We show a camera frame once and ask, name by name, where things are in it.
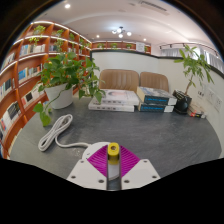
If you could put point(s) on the ceiling air vent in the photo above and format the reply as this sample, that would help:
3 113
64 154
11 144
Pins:
152 6

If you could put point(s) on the tan leather chair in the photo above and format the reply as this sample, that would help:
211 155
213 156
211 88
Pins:
118 80
154 81

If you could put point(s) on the orange wooden bookshelf unit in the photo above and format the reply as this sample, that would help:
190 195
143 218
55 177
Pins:
16 65

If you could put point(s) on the round bulb chandelier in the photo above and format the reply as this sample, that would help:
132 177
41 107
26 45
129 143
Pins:
120 31

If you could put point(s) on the orange wall shelf unit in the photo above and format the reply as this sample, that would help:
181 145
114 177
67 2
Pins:
106 45

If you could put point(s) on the thick white book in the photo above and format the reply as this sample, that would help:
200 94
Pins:
120 97

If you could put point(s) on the thin dark blue book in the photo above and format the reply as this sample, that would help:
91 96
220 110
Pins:
156 108

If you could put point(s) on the leafy plant in white pot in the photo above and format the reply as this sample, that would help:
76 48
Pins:
60 96

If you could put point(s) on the recessed ceiling lights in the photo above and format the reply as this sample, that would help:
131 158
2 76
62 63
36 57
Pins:
67 5

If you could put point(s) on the beige cover book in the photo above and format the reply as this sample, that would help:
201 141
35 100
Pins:
198 108

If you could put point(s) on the thick dark blue book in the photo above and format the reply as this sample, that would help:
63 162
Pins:
156 96

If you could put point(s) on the yellow charger block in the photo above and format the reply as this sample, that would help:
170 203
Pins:
113 153

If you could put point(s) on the tall plant in black pot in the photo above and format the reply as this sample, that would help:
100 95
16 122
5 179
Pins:
182 103

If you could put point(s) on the black track light rail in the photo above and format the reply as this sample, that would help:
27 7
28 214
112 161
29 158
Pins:
186 45

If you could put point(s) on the clear acrylic sign holder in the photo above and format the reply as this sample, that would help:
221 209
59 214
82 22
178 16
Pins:
201 91

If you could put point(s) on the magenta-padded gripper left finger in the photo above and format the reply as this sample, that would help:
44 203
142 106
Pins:
98 163

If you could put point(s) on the white sign on shelf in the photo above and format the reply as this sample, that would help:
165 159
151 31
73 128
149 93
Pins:
140 47

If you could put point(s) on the red black spine book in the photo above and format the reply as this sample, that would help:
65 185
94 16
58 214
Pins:
196 114

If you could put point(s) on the thin white book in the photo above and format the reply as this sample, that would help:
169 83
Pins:
110 106

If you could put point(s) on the white wall socket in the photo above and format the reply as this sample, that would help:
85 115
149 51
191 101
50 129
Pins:
210 95
217 103

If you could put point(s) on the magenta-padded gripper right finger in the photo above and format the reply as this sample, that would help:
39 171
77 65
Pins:
128 161

